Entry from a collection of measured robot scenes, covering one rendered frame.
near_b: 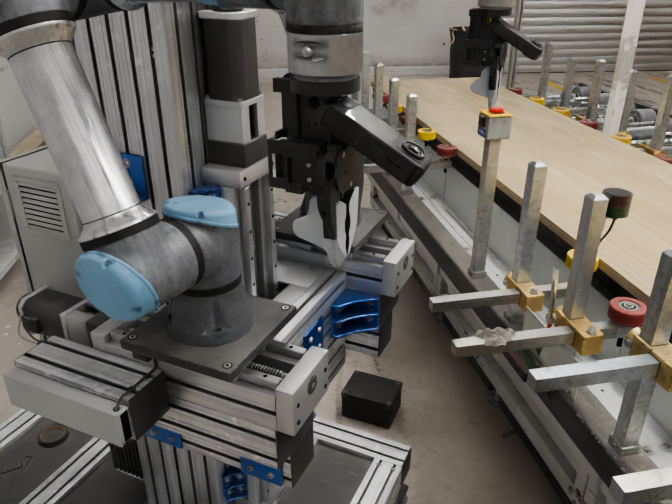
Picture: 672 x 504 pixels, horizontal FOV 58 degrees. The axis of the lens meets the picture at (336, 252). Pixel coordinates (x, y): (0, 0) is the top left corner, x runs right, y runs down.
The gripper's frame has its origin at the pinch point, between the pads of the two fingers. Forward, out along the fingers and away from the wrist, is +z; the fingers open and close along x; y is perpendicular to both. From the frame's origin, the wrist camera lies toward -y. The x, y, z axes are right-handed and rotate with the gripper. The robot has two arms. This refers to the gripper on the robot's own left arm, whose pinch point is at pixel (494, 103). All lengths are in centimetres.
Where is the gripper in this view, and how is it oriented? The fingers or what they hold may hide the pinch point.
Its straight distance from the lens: 146.1
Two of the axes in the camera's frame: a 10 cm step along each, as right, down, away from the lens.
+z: 0.0, 8.9, 4.5
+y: -9.1, -1.9, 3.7
